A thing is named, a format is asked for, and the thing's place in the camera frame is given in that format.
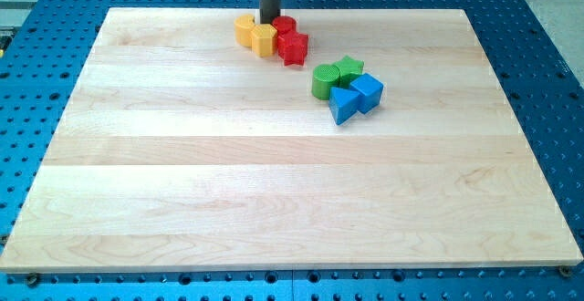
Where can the yellow hexagon block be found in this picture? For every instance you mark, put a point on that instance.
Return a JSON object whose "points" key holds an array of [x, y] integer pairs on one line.
{"points": [[264, 40]]}

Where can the blue triangle block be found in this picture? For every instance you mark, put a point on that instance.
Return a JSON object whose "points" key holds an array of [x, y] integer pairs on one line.
{"points": [[343, 104]]}

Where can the green cylinder block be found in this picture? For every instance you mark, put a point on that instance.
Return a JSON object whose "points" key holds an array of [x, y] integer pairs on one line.
{"points": [[324, 78]]}

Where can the green star block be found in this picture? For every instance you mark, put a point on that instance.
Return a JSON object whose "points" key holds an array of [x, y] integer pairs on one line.
{"points": [[349, 69]]}

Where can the blue cube block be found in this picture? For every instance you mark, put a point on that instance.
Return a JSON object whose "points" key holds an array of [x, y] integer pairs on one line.
{"points": [[370, 90]]}

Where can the red star block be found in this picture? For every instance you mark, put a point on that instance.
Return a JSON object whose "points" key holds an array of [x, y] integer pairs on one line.
{"points": [[293, 48]]}

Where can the red cylinder block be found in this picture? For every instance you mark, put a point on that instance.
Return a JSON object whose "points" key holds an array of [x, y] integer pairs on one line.
{"points": [[284, 24]]}

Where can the light wooden board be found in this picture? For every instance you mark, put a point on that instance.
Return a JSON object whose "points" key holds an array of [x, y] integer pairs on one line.
{"points": [[181, 151]]}

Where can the blue perforated metal table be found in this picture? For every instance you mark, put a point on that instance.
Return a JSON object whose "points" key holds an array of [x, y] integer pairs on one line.
{"points": [[536, 47]]}

